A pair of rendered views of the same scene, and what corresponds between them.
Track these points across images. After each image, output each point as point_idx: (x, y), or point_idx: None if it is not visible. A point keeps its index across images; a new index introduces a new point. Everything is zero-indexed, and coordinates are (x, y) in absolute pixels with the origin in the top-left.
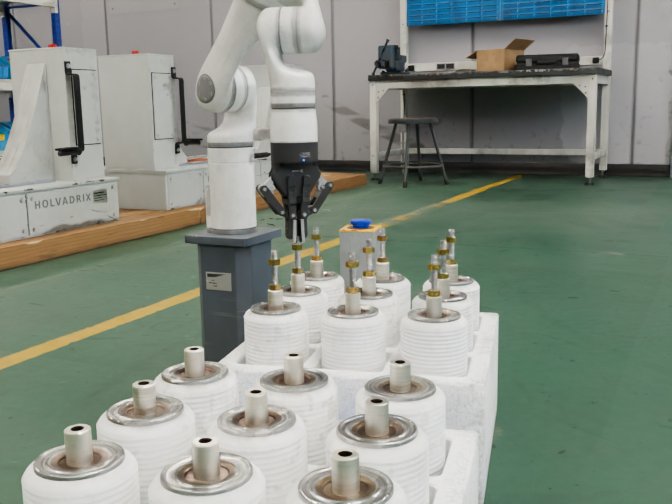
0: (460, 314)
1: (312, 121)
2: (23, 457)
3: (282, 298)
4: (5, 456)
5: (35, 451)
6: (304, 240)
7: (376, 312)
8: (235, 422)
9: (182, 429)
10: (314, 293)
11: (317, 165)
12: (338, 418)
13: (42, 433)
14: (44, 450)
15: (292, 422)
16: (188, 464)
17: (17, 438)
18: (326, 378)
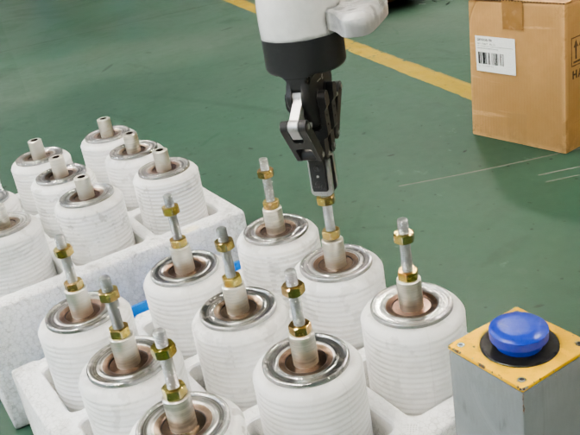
0: (47, 325)
1: (255, 4)
2: (510, 268)
3: (265, 220)
4: (523, 260)
5: (520, 274)
6: (312, 192)
7: (151, 276)
8: (69, 168)
9: (104, 163)
10: (299, 267)
11: (286, 85)
12: (66, 238)
13: (571, 282)
14: (517, 280)
15: (35, 180)
16: (53, 153)
17: (570, 268)
18: (62, 204)
